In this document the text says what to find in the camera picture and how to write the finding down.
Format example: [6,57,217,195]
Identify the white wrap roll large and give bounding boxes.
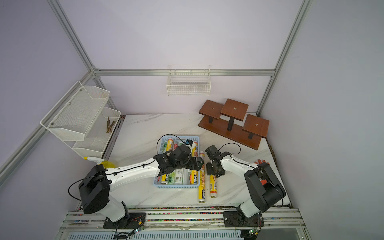
[181,169,191,185]

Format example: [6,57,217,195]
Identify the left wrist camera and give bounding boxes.
[184,139,194,148]

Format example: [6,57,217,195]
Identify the yellow spray bottle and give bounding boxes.
[84,157,117,169]

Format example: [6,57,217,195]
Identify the white wire wall basket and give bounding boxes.
[167,65,212,96]

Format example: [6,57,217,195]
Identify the yellow wrap roll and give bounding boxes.
[161,138,174,185]
[199,151,206,203]
[190,142,198,185]
[210,175,218,198]

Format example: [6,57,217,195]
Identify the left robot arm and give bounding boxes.
[79,145,204,223]

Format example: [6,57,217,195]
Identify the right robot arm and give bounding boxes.
[206,145,286,218]

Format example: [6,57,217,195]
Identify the brown sticks in shelf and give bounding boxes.
[106,117,116,133]

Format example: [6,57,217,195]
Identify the aluminium frame rails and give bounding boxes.
[0,0,313,240]

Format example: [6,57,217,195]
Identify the brown wooden tiered stand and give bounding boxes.
[198,99,270,150]

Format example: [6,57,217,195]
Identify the light blue plastic basket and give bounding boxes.
[153,135,200,189]

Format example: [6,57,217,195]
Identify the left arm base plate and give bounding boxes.
[103,213,147,230]

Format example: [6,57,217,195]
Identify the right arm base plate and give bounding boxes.
[223,211,265,228]

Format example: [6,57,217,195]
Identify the white green wrap roll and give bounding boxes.
[159,140,168,154]

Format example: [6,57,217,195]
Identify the white mesh two-tier shelf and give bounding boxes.
[40,82,121,158]

